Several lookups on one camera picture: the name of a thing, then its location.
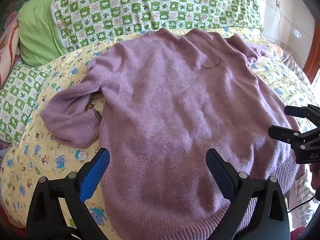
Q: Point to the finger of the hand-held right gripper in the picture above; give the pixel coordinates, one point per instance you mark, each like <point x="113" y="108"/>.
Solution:
<point x="282" y="133"/>
<point x="300" y="111"/>

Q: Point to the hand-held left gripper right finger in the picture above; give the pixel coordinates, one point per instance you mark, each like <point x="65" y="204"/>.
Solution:
<point x="220" y="175"/>

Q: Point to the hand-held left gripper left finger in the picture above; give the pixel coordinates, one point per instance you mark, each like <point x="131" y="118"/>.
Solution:
<point x="95" y="172"/>

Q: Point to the purple fuzzy knit sweater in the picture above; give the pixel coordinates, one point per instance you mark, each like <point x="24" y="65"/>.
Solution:
<point x="162" y="105"/>

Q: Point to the person's right hand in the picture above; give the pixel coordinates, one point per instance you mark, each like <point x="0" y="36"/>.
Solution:
<point x="315" y="180"/>

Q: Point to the lilac ribbed garment brown trim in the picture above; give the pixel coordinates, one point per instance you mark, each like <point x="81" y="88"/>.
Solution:
<point x="282" y="177"/>

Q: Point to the grey striped cloth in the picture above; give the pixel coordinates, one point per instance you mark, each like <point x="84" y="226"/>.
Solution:
<point x="293" y="65"/>

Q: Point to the yellow cartoon print bedsheet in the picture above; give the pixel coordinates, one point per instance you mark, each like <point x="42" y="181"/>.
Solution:
<point x="32" y="160"/>

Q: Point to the green checked pillow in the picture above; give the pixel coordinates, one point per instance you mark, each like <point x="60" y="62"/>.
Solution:
<point x="20" y="97"/>

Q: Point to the orange floral blanket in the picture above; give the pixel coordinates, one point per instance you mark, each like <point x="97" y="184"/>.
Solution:
<point x="10" y="47"/>

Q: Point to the green checked quilt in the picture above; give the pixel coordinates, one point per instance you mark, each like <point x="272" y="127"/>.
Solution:
<point x="150" y="5"/>

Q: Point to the brown wooden frame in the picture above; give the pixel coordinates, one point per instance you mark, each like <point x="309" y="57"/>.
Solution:
<point x="312" y="67"/>

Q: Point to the white wall socket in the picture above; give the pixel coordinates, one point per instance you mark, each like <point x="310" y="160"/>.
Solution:
<point x="277" y="3"/>

